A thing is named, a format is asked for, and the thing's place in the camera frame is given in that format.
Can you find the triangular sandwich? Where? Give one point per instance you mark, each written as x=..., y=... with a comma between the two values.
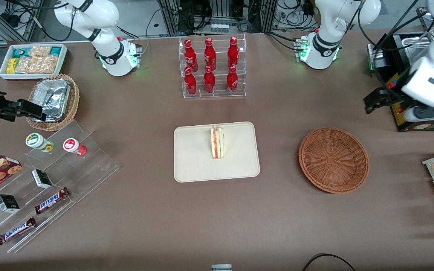
x=217, y=143

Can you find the aluminium foil container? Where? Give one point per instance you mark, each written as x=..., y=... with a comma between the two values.
x=53, y=96

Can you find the yellow snack packet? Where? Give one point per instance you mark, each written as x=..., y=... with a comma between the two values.
x=11, y=66

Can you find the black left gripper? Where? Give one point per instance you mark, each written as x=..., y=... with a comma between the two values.
x=393, y=94

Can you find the clear acrylic bottle rack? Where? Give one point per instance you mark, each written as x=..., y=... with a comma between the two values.
x=219, y=95

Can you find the black food warmer machine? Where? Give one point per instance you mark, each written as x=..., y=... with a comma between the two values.
x=398, y=56

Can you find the steel warmer pan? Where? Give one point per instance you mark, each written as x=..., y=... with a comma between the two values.
x=416, y=47

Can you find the red cola bottle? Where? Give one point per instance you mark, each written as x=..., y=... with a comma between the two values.
x=232, y=82
x=210, y=52
x=190, y=83
x=190, y=54
x=209, y=82
x=233, y=51

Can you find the green lid cup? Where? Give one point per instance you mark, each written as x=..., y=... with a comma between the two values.
x=36, y=141

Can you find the red lid cup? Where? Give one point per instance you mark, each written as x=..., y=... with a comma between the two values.
x=72, y=145

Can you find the Snickers bar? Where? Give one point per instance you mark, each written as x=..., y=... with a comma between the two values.
x=51, y=200
x=16, y=230

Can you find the beige rectangular tray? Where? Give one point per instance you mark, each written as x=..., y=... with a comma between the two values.
x=194, y=154

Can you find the white power strip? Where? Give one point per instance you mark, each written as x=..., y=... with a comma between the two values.
x=219, y=27

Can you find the small teal snack packet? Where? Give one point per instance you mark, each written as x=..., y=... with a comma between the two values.
x=55, y=51

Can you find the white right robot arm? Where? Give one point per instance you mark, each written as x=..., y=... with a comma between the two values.
x=104, y=15

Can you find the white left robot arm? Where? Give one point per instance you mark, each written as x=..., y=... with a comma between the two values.
x=326, y=37

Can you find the clear acrylic stepped display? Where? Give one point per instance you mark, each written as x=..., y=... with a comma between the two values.
x=89, y=165

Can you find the round brown wicker basket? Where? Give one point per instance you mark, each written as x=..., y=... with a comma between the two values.
x=333, y=160

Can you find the light wicker basket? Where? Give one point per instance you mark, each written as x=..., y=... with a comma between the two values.
x=74, y=98

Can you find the white plastic snack bin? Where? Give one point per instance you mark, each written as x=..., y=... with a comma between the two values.
x=4, y=74

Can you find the small black box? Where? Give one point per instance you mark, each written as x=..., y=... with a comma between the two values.
x=7, y=203
x=42, y=178

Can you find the large clear cracker bag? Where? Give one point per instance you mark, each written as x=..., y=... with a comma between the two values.
x=38, y=64

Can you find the aluminium frame rack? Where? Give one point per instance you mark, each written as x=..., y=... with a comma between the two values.
x=220, y=11

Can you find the small grey object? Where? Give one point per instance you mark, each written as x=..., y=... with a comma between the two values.
x=221, y=268

